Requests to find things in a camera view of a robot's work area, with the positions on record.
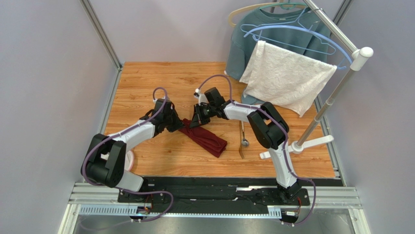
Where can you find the teal sweatshirt on hanger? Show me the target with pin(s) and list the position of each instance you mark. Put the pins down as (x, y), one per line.
(242, 46)

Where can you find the beige wooden hanger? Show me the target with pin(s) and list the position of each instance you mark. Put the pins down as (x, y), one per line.
(248, 8)

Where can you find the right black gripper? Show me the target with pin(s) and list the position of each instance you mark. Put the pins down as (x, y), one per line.
(201, 114)

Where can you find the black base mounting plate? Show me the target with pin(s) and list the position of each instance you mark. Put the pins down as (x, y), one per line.
(217, 195)

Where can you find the aluminium frame rail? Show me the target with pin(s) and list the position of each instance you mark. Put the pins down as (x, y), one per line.
(92, 15)

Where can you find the white mesh bag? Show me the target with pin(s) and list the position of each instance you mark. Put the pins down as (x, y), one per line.
(129, 160)

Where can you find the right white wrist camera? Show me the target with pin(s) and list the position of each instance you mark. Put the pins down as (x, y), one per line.
(200, 96)

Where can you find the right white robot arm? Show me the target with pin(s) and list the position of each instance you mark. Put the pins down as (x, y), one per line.
(268, 126)

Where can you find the dark red cloth napkin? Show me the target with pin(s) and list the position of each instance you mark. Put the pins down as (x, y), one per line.
(204, 138)

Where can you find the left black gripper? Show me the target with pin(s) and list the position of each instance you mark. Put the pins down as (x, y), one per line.
(178, 123)

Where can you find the white towel on hanger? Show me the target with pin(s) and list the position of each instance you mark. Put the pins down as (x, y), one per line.
(284, 78)

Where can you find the light blue clothes hanger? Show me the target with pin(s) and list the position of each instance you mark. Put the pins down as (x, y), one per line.
(334, 47)

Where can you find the silver metal spoon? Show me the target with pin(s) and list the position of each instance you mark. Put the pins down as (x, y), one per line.
(244, 141)

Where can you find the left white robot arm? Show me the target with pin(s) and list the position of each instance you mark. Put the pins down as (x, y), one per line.
(104, 163)

